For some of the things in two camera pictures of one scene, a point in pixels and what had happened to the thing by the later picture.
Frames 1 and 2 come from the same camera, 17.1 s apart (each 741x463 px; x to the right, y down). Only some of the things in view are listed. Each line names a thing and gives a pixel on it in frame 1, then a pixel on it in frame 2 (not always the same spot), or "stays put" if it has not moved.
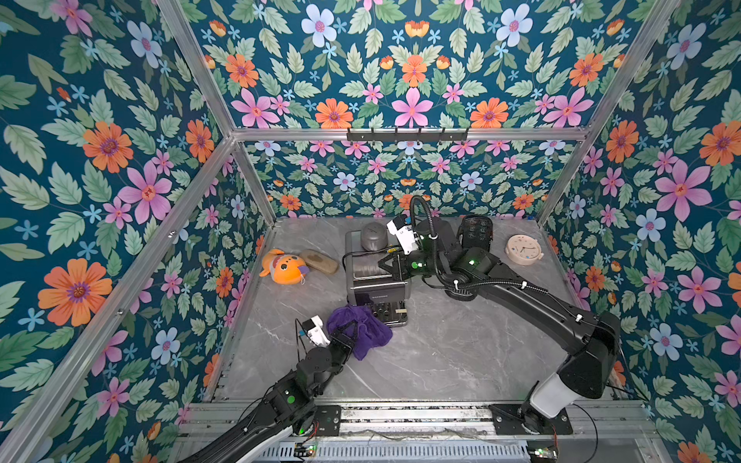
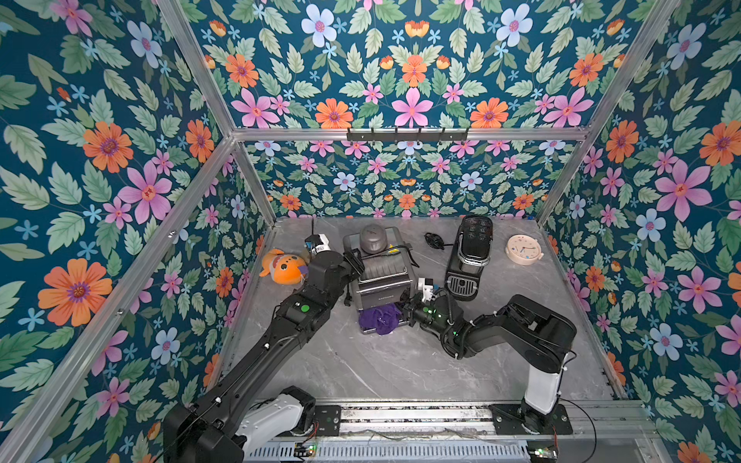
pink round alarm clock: x=523 y=250 stays put
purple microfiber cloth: x=371 y=332 to x=383 y=318
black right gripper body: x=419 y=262 to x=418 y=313
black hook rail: x=407 y=136 stays put
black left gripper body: x=340 y=350 to x=352 y=269
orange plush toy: x=284 y=268 stays put
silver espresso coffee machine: x=370 y=284 stays put
